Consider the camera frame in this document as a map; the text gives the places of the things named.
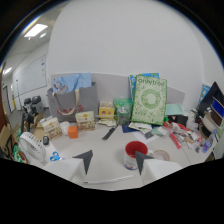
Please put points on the wall whiteboard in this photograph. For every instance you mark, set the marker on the wall whiteboard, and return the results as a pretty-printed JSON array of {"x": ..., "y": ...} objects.
[{"x": 31, "y": 76}]

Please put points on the beige printed tea box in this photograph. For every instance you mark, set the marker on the beige printed tea box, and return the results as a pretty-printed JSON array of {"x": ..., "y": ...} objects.
[
  {"x": 52, "y": 128},
  {"x": 85, "y": 120}
]

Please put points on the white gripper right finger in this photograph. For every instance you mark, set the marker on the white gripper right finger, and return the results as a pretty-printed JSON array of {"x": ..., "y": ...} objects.
[{"x": 156, "y": 168}]

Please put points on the grey tote bag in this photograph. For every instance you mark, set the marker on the grey tote bag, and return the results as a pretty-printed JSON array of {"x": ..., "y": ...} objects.
[{"x": 72, "y": 103}]

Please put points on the mint green folder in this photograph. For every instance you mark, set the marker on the mint green folder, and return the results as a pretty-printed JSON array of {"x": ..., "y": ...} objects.
[{"x": 174, "y": 109}]

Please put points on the white plastic cup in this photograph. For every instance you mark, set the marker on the white plastic cup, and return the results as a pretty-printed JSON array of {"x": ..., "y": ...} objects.
[{"x": 64, "y": 128}]

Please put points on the grey desk partition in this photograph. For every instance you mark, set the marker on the grey desk partition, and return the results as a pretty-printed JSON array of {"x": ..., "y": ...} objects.
[{"x": 113, "y": 86}]

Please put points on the orange small box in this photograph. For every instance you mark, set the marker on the orange small box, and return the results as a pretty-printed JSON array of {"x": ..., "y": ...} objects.
[{"x": 73, "y": 132}]

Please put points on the green plastic packet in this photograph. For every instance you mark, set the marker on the green plastic packet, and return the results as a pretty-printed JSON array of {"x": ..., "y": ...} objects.
[{"x": 123, "y": 110}]

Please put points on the ceiling light panel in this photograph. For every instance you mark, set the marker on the ceiling light panel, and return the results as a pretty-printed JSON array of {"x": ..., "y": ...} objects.
[{"x": 35, "y": 30}]

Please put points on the yellow red carton box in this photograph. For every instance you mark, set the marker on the yellow red carton box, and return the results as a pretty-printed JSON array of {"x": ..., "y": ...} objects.
[{"x": 106, "y": 110}]

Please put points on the red white mug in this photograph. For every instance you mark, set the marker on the red white mug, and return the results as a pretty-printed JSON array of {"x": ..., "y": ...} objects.
[{"x": 135, "y": 155}]

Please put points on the black office chair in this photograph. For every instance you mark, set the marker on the black office chair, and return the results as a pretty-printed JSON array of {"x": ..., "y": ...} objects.
[{"x": 32, "y": 107}]

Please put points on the red scissors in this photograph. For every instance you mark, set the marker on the red scissors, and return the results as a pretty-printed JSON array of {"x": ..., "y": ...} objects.
[{"x": 172, "y": 136}]

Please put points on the black small device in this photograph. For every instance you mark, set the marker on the black small device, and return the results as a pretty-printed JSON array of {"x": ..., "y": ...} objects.
[{"x": 45, "y": 140}]

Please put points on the white desk fan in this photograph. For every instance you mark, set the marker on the white desk fan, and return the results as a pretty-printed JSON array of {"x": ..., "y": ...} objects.
[{"x": 32, "y": 148}]

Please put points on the blue green picture book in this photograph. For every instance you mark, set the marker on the blue green picture book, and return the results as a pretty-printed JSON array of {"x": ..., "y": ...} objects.
[{"x": 134, "y": 82}]

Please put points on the round tape roll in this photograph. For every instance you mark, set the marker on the round tape roll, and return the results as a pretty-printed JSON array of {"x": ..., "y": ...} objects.
[{"x": 161, "y": 155}]

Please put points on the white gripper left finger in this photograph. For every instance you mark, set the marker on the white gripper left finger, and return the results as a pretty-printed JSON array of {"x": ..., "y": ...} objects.
[{"x": 68, "y": 166}]

